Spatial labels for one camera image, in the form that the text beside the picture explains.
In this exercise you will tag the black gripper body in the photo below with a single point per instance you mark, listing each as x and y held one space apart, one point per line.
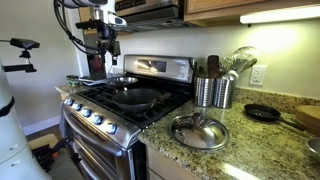
106 43

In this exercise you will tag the steel bowl at edge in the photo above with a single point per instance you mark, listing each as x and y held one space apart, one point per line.
313 145

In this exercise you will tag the perforated steel utensil holder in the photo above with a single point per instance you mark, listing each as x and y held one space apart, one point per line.
203 91
224 89

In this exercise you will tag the silver lid with brown knob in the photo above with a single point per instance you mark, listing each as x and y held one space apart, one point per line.
197 132

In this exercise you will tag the small silver pan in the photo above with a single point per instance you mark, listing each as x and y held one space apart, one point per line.
121 81

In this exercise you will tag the under-cabinet light strip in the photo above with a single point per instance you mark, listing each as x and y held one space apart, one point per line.
279 15

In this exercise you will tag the stainless steel gas stove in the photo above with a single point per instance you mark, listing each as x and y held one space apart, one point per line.
104 138

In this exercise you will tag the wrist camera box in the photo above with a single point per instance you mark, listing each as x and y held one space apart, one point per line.
108 17

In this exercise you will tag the dark wooden spatula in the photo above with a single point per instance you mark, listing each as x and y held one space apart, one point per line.
213 66

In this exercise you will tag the right perforated steel utensil holder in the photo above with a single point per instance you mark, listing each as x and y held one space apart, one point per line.
224 89

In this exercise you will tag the wooden cutting boards stack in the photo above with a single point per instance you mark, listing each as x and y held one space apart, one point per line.
309 117

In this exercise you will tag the wire whisk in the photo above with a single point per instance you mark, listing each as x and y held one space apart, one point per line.
238 58

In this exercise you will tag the black tool on floor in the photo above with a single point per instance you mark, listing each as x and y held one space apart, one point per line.
45 154

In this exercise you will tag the white wall power outlet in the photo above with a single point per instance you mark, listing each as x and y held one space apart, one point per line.
258 75

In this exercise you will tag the black cast iron skillet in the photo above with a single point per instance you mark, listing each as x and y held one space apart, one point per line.
267 114

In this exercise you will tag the stainless range hood microwave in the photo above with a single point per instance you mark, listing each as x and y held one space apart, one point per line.
149 15

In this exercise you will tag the black pot on stove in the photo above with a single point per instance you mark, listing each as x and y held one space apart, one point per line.
138 100

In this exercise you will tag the small dark jar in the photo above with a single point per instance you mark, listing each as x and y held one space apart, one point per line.
72 80

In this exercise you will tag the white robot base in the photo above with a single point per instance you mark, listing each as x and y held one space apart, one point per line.
16 159

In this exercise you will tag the wooden upper cabinet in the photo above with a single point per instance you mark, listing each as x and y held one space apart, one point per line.
209 13

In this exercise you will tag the black camera on stand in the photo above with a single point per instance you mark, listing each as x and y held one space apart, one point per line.
26 45

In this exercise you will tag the left perforated steel utensil holder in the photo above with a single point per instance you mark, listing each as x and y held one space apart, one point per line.
203 91

